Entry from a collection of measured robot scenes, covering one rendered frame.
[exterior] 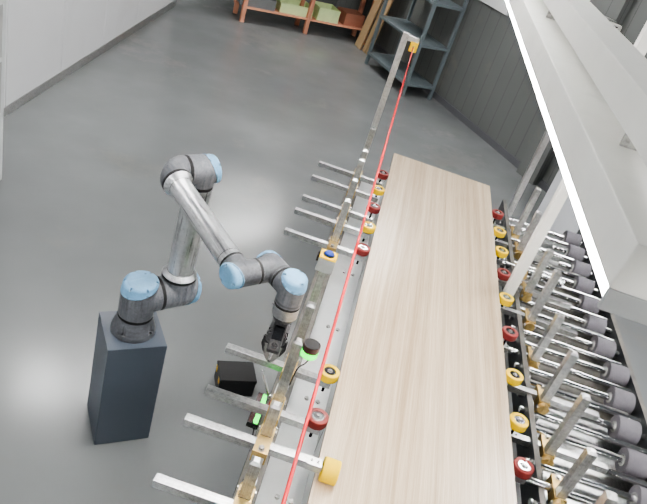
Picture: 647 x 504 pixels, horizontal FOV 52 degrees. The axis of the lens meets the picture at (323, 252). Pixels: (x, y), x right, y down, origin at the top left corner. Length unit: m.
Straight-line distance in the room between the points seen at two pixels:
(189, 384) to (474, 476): 1.74
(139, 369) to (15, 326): 1.06
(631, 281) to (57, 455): 2.91
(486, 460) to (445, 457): 0.17
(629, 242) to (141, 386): 2.65
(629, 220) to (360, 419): 1.88
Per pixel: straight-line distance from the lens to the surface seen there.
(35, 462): 3.31
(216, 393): 2.46
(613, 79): 1.03
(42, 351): 3.78
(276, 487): 2.56
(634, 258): 0.69
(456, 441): 2.61
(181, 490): 2.06
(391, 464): 2.41
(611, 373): 3.59
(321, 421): 2.42
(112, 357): 2.96
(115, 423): 3.28
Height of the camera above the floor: 2.61
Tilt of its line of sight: 31 degrees down
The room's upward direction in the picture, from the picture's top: 19 degrees clockwise
